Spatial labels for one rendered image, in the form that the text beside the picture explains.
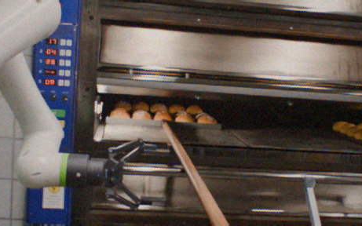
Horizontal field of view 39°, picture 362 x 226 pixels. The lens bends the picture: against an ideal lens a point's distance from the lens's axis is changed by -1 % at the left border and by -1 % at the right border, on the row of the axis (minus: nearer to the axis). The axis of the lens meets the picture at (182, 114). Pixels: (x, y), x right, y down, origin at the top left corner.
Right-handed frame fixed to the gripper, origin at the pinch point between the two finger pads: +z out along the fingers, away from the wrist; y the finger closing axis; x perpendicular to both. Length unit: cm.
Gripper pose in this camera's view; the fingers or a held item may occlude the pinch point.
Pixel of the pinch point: (163, 176)
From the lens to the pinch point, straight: 141.7
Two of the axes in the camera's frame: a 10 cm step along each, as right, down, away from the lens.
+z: 9.9, 0.7, 1.2
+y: -0.8, 9.9, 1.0
